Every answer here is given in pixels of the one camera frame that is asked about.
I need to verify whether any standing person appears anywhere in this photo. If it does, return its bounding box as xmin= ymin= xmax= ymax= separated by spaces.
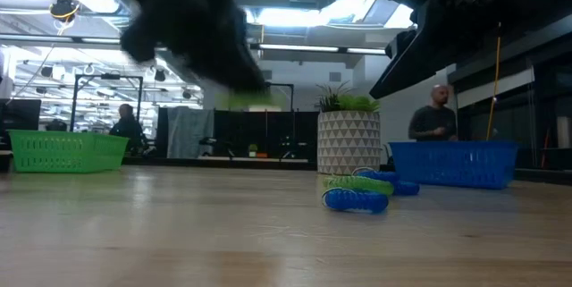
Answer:
xmin=407 ymin=83 xmax=459 ymax=142

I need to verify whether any grey hanging cloth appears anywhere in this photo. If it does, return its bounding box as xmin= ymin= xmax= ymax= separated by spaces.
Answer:
xmin=165 ymin=106 xmax=216 ymax=159

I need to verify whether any yellow ceiling cable reel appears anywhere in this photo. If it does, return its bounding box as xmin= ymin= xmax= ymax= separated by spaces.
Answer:
xmin=48 ymin=0 xmax=82 ymax=23

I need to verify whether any seated person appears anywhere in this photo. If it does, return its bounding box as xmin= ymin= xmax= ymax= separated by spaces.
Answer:
xmin=109 ymin=103 xmax=145 ymax=150

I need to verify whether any black partition panel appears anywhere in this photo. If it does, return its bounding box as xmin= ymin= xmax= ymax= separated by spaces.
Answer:
xmin=213 ymin=109 xmax=320 ymax=161

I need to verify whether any green plastic basket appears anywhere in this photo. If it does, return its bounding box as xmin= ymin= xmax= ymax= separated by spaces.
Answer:
xmin=7 ymin=129 xmax=130 ymax=174

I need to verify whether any yellow hanging cable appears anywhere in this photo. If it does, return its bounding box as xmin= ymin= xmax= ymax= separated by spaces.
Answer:
xmin=485 ymin=21 xmax=502 ymax=141

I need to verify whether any white triangle-pattern planter pot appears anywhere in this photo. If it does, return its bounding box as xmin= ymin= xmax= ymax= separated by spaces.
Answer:
xmin=316 ymin=110 xmax=383 ymax=176

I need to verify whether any blue spring keychain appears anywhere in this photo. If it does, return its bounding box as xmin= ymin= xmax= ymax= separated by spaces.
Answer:
xmin=391 ymin=180 xmax=421 ymax=197
xmin=352 ymin=166 xmax=400 ymax=186
xmin=321 ymin=186 xmax=390 ymax=215

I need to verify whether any green potted plant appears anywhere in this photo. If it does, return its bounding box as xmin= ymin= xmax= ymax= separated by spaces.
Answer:
xmin=315 ymin=81 xmax=382 ymax=114

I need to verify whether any long ceiling light fixture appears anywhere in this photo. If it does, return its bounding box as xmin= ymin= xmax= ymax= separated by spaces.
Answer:
xmin=0 ymin=34 xmax=388 ymax=55

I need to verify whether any black monitor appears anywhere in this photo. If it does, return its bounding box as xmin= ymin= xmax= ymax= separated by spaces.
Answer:
xmin=0 ymin=97 xmax=42 ymax=131

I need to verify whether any background workbench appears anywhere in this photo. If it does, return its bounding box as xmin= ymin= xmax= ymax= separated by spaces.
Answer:
xmin=122 ymin=156 xmax=316 ymax=166

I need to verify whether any blue plastic basket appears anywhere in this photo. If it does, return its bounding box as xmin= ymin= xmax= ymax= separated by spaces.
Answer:
xmin=388 ymin=140 xmax=518 ymax=190

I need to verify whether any black metal frame stand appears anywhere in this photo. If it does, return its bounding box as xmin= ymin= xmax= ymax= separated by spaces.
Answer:
xmin=70 ymin=73 xmax=144 ymax=132
xmin=265 ymin=81 xmax=295 ymax=158

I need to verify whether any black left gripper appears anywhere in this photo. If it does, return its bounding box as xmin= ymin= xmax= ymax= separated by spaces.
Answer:
xmin=105 ymin=0 xmax=269 ymax=95

